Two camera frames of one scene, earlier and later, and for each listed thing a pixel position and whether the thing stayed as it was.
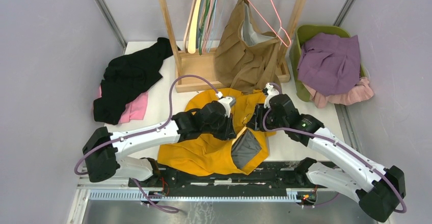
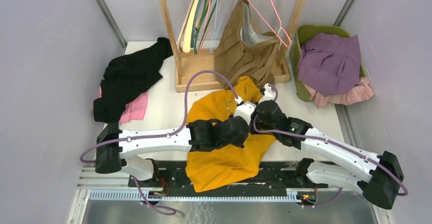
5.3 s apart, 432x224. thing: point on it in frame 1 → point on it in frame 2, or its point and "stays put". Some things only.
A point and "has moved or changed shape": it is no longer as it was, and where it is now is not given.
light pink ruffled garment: [360, 92] stays put
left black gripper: [228, 132] → [240, 142]
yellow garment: [202, 154] has moved or changed shape
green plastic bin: [298, 42] stays put
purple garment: [329, 63] stays put
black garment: [127, 76] stays put
